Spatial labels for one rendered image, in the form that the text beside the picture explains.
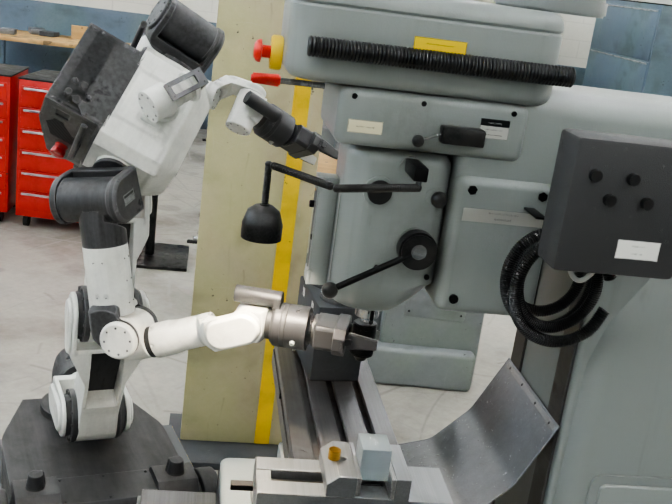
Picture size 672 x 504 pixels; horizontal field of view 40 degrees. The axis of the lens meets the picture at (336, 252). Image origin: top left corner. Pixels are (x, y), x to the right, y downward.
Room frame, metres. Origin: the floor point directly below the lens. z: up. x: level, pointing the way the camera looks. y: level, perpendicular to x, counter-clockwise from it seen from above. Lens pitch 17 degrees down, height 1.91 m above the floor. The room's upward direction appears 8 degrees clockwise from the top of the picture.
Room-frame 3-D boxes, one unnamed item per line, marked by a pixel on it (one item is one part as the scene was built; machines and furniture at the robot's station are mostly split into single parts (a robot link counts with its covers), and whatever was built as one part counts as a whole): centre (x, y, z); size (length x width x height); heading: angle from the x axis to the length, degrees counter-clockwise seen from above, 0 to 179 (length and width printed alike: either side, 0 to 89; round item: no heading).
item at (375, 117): (1.70, -0.12, 1.68); 0.34 x 0.24 x 0.10; 99
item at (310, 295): (2.12, -0.01, 1.09); 0.22 x 0.12 x 0.20; 16
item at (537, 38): (1.70, -0.09, 1.81); 0.47 x 0.26 x 0.16; 99
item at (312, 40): (1.56, -0.13, 1.79); 0.45 x 0.04 x 0.04; 99
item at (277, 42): (1.66, 0.15, 1.76); 0.06 x 0.02 x 0.06; 9
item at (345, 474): (1.46, -0.06, 1.08); 0.12 x 0.06 x 0.04; 8
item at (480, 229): (1.72, -0.27, 1.47); 0.24 x 0.19 x 0.26; 9
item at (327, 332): (1.70, 0.01, 1.23); 0.13 x 0.12 x 0.10; 174
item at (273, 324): (1.72, 0.13, 1.24); 0.11 x 0.11 x 0.11; 84
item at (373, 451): (1.47, -0.11, 1.10); 0.06 x 0.05 x 0.06; 8
